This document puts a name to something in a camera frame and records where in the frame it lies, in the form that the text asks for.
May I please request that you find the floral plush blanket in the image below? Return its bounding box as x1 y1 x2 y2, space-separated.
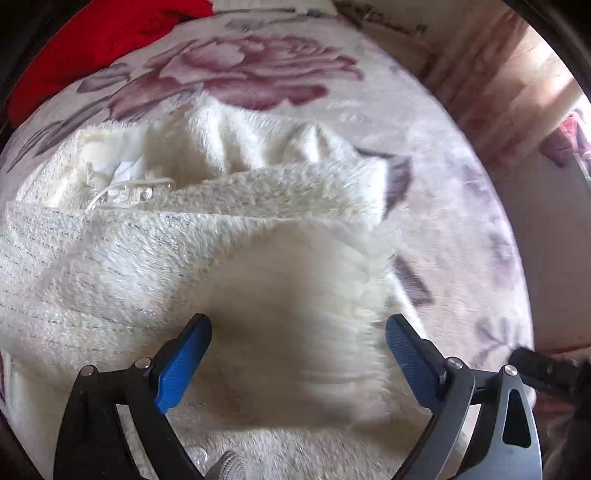
1 13 533 370

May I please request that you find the red garment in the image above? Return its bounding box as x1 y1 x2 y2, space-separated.
1 1 213 128

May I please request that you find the white fluffy knit sweater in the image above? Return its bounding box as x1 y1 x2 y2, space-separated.
1 98 427 479

